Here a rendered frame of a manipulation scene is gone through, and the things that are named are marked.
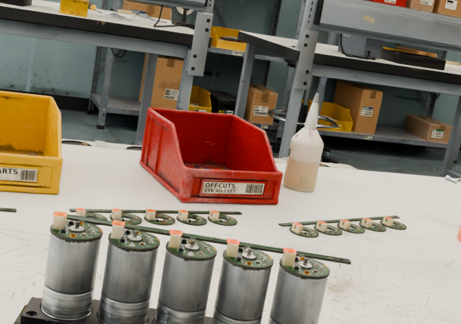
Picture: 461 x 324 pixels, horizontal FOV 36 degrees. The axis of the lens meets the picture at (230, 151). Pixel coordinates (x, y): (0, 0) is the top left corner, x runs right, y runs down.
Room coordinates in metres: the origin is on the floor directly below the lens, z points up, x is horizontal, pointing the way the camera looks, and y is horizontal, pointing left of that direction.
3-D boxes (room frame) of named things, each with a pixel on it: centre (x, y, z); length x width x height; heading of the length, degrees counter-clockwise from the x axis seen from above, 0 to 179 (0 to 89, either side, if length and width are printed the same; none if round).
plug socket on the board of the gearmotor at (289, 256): (0.33, -0.04, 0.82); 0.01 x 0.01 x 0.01; 3
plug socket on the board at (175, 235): (0.33, 0.02, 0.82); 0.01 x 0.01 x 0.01; 3
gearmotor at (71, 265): (0.33, 0.07, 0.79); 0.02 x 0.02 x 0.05
